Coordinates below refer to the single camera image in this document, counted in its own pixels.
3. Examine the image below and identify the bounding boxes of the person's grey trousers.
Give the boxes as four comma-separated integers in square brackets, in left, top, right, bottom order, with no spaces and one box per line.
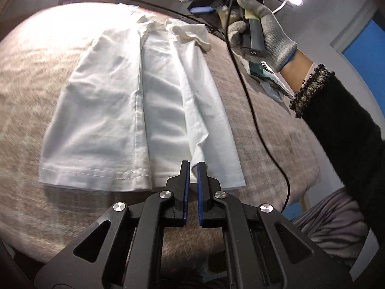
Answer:
[292,187,370,268]

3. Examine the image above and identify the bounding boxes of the black cable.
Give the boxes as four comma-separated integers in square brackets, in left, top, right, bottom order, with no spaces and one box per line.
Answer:
[225,0,291,214]

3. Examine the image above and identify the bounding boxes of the person's right forearm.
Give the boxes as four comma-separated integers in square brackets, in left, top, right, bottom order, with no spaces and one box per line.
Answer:
[278,50,385,238]

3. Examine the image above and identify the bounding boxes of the person's right hand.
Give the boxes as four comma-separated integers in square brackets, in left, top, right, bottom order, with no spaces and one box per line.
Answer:
[227,0,298,73]

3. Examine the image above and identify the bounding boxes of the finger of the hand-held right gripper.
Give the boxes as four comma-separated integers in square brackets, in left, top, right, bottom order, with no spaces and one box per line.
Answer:
[180,0,229,15]

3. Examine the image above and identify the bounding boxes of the white shorts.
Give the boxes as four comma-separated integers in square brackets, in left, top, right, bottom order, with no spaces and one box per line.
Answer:
[38,3,245,192]

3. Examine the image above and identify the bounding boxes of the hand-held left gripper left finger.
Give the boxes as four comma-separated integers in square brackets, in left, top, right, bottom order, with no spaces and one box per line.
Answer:
[34,160,191,289]

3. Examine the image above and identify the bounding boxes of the blue door panel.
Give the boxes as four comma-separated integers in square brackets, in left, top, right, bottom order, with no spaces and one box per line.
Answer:
[343,18,385,82]

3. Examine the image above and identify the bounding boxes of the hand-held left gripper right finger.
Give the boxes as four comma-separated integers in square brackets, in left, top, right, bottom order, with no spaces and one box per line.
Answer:
[197,161,352,289]

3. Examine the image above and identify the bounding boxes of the green and white cloth pile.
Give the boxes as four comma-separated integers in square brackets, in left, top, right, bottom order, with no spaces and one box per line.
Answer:
[247,60,294,103]

